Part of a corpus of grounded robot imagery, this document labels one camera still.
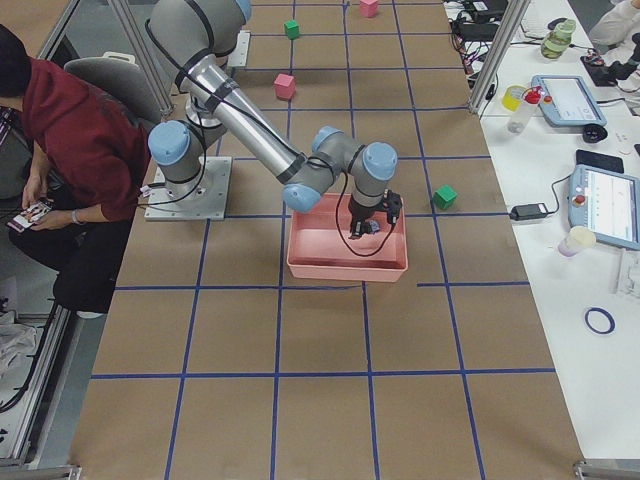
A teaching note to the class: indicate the smartphone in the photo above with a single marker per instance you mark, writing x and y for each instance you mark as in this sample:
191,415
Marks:
31,215

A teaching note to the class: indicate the lower teach pendant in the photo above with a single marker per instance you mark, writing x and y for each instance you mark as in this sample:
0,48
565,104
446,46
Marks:
607,203

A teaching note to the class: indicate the grey office chair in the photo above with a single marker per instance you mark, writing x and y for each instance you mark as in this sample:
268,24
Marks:
121,79

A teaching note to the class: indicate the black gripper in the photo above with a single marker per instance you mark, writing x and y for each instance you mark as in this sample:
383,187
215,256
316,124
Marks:
359,213

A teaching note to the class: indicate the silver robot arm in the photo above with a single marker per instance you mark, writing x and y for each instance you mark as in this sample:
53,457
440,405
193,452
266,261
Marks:
189,37

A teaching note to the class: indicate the pink cube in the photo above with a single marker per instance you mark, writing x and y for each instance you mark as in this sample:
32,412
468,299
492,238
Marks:
368,8
284,86

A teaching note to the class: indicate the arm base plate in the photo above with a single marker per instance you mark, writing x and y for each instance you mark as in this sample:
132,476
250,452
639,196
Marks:
204,197
238,58

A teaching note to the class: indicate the green cube near bin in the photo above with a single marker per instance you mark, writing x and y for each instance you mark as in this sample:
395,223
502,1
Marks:
444,197

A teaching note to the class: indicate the white paper cup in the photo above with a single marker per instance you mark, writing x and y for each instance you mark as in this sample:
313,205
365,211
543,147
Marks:
577,240

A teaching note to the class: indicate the pink plastic bin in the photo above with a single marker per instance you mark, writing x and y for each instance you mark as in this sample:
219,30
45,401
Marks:
319,245

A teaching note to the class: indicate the green cube near arm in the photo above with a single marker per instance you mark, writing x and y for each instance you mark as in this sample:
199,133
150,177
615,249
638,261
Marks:
291,29

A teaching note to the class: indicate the pink cube far side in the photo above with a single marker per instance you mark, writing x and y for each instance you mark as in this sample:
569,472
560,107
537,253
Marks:
368,8

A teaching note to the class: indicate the black power adapter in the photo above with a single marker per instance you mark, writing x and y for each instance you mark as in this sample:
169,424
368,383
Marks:
525,212

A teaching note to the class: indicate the green water bottle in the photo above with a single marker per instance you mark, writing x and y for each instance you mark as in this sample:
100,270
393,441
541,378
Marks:
558,39

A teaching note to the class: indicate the aluminium frame post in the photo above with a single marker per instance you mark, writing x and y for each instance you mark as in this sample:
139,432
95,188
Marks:
510,23

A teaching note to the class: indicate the person in red hoodie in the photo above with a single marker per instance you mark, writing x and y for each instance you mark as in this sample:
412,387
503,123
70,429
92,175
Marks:
90,157

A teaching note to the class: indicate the upper teach pendant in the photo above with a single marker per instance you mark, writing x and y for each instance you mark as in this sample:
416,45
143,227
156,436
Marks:
571,102

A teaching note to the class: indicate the clear plastic bottle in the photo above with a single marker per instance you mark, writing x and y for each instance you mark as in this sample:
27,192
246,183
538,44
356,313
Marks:
527,107

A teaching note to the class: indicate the teach pendant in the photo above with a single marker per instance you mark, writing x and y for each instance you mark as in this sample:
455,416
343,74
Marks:
607,203
571,102

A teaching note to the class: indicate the pink cube centre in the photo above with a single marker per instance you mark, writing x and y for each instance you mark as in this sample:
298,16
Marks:
284,86

